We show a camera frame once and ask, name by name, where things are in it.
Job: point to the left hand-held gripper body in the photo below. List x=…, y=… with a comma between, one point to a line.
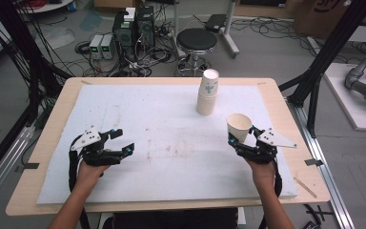
x=87, y=138

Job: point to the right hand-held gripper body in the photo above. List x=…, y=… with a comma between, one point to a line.
x=274, y=139

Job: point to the white paper cup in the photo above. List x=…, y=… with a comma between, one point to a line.
x=239, y=125

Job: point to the stack of paper cups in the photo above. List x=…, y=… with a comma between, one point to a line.
x=207, y=95

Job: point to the person's right hand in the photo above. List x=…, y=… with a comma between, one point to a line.
x=262, y=173

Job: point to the person's left hand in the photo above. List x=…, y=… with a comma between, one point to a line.
x=90, y=175

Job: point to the white foam mat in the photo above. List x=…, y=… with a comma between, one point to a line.
x=158, y=127

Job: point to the black tape piece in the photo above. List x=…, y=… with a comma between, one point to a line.
x=28, y=166
x=314, y=162

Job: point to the light wooden table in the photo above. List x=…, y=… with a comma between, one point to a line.
x=301, y=178

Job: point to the thin wooden stick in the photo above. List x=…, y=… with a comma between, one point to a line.
x=305, y=187

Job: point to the person's dark clothing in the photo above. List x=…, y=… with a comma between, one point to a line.
x=171, y=221

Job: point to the white floor board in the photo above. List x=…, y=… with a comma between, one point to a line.
x=355, y=108

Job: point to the grey power supply unit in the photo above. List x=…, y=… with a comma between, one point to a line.
x=107, y=46
x=96, y=47

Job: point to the black computer tower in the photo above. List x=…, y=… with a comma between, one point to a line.
x=145, y=27
x=124, y=35

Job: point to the white metal stand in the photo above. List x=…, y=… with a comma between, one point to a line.
x=230, y=35

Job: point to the black round stool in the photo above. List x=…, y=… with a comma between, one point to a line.
x=197, y=39

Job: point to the flat black device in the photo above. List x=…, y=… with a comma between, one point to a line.
x=216, y=23

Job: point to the small white box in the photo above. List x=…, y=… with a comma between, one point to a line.
x=129, y=14

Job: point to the brown cardboard box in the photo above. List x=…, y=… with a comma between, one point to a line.
x=317, y=17

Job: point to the blue tape roll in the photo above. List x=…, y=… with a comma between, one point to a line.
x=72, y=6

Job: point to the white round table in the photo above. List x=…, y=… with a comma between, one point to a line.
x=50, y=5

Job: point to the aluminium floor rail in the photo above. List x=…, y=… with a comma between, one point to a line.
x=327, y=178
x=6, y=162

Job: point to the black floor bracket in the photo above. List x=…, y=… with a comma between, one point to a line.
x=317, y=214

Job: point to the black metal frame post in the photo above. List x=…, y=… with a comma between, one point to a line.
x=330, y=47
x=22, y=54

